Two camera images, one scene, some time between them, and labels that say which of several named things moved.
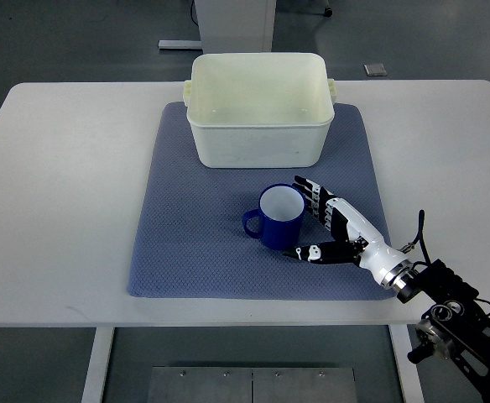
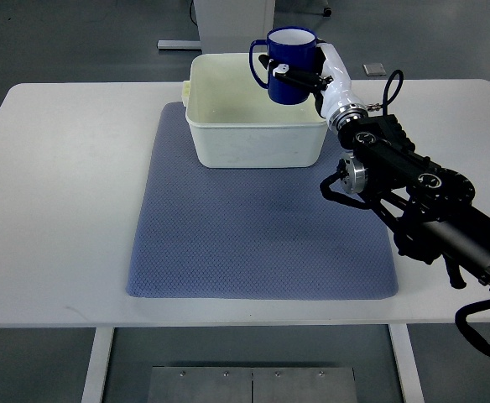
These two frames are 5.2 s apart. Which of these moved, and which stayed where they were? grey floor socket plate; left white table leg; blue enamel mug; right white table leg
Moved: blue enamel mug
Stayed: right white table leg; grey floor socket plate; left white table leg
